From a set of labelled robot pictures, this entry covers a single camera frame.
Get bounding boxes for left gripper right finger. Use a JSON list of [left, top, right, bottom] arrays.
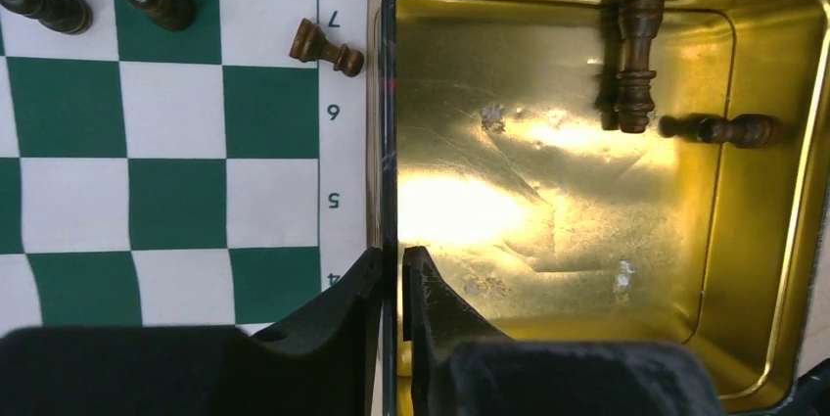
[[402, 247, 724, 415]]

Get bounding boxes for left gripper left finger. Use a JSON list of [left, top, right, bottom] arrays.
[[1, 248, 383, 415]]

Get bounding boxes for gold tin brown pieces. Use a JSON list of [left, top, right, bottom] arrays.
[[367, 0, 829, 415]]

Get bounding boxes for brown chess king piece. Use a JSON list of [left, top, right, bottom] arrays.
[[614, 0, 665, 134]]

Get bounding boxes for green white chess mat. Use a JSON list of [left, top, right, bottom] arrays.
[[1, 0, 367, 332]]

